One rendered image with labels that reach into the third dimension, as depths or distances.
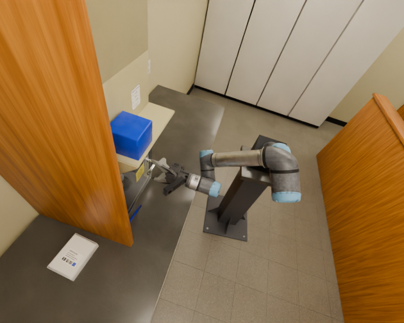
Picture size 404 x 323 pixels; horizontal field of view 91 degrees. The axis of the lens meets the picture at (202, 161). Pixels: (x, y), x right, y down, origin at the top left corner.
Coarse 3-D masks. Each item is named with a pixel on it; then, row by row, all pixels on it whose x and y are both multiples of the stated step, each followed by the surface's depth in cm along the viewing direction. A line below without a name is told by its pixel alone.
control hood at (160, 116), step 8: (152, 104) 80; (144, 112) 76; (152, 112) 77; (160, 112) 78; (168, 112) 79; (152, 120) 74; (160, 120) 75; (168, 120) 76; (152, 128) 71; (160, 128) 72; (152, 136) 69; (152, 144) 67; (144, 152) 64; (120, 160) 60; (128, 160) 60; (136, 160) 61; (120, 168) 63; (128, 168) 61; (136, 168) 60
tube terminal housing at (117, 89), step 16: (128, 64) 58; (144, 64) 67; (112, 80) 52; (128, 80) 60; (144, 80) 71; (112, 96) 55; (128, 96) 63; (144, 96) 75; (112, 112) 58; (128, 112) 67
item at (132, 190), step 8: (144, 160) 96; (144, 168) 101; (128, 176) 84; (144, 176) 106; (128, 184) 87; (136, 184) 97; (144, 184) 111; (128, 192) 90; (136, 192) 101; (128, 200) 94; (136, 200) 106; (128, 208) 99
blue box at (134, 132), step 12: (120, 120) 58; (132, 120) 59; (144, 120) 60; (120, 132) 55; (132, 132) 56; (144, 132) 57; (120, 144) 57; (132, 144) 56; (144, 144) 61; (132, 156) 60
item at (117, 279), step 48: (192, 96) 192; (192, 144) 151; (144, 192) 117; (192, 192) 124; (48, 240) 92; (96, 240) 96; (144, 240) 101; (0, 288) 79; (48, 288) 81; (96, 288) 85; (144, 288) 88
